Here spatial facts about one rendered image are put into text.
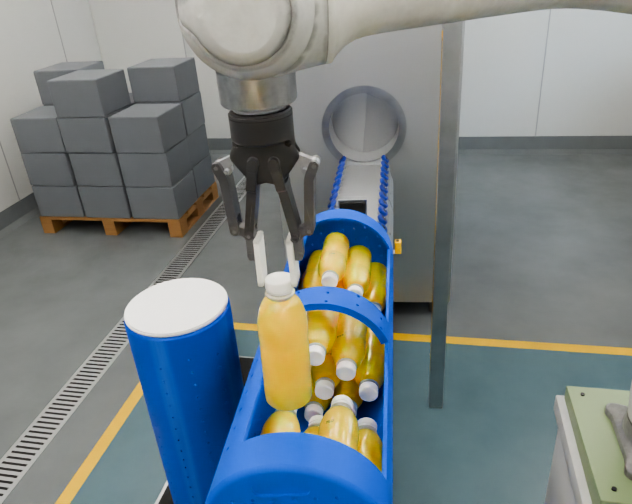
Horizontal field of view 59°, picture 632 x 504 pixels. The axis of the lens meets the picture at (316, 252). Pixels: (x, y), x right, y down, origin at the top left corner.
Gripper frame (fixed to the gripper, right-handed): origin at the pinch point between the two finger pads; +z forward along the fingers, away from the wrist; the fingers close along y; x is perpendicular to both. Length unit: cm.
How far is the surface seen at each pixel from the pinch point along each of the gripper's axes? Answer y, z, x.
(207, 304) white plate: 34, 46, -57
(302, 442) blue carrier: -2.4, 26.2, 6.8
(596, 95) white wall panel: -197, 97, -483
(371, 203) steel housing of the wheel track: -6, 57, -150
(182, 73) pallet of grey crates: 143, 38, -355
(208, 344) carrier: 33, 52, -48
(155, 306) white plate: 49, 46, -56
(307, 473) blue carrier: -3.7, 27.1, 11.4
